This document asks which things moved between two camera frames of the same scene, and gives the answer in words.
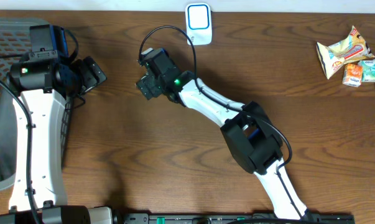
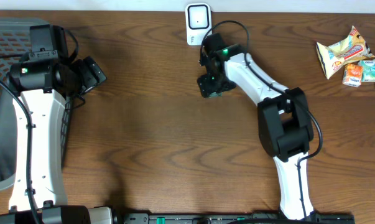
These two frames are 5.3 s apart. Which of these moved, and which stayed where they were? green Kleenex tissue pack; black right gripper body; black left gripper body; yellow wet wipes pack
Moved: black right gripper body
Stayed: yellow wet wipes pack; green Kleenex tissue pack; black left gripper body
